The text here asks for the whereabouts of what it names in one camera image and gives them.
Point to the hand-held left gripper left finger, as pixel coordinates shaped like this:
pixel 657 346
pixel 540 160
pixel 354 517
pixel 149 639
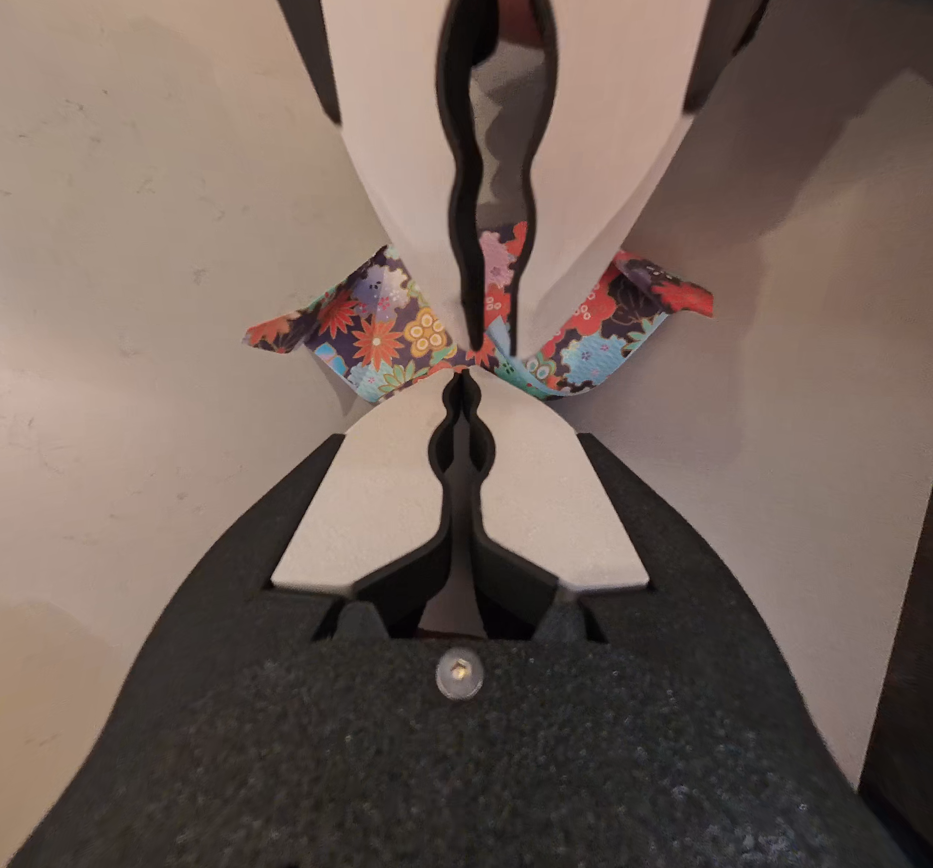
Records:
pixel 364 511

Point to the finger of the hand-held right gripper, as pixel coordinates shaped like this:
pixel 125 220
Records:
pixel 386 81
pixel 619 81

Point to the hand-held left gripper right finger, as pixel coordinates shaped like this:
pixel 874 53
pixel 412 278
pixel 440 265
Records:
pixel 554 511

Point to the floral origami paper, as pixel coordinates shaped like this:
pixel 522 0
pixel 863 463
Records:
pixel 379 332

